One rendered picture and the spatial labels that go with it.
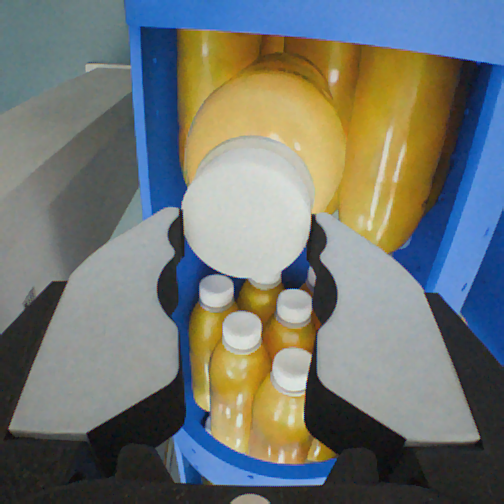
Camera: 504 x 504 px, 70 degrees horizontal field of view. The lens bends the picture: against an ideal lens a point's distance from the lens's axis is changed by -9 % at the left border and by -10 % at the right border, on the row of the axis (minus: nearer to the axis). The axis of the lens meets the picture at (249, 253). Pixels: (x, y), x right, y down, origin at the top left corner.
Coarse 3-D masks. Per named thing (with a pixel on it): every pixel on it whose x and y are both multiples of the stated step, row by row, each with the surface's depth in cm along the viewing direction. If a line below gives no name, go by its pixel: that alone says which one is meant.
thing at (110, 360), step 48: (144, 240) 10; (96, 288) 8; (144, 288) 8; (48, 336) 7; (96, 336) 7; (144, 336) 7; (48, 384) 6; (96, 384) 6; (144, 384) 6; (48, 432) 5; (96, 432) 6; (144, 432) 6
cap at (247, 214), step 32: (224, 160) 11; (256, 160) 11; (192, 192) 11; (224, 192) 11; (256, 192) 11; (288, 192) 11; (192, 224) 12; (224, 224) 12; (256, 224) 12; (288, 224) 11; (224, 256) 12; (256, 256) 12; (288, 256) 12
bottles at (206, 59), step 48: (192, 48) 28; (240, 48) 28; (288, 48) 28; (336, 48) 26; (192, 96) 30; (336, 96) 28; (336, 192) 33; (432, 192) 33; (240, 288) 51; (192, 336) 46; (288, 336) 43; (192, 384) 53
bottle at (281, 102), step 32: (256, 64) 20; (288, 64) 19; (224, 96) 14; (256, 96) 14; (288, 96) 14; (320, 96) 15; (192, 128) 15; (224, 128) 13; (256, 128) 13; (288, 128) 13; (320, 128) 14; (192, 160) 14; (288, 160) 12; (320, 160) 14; (320, 192) 14
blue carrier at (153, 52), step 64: (128, 0) 19; (192, 0) 15; (256, 0) 14; (320, 0) 13; (384, 0) 13; (448, 0) 13; (448, 192) 35; (192, 256) 45; (448, 256) 21; (192, 448) 37
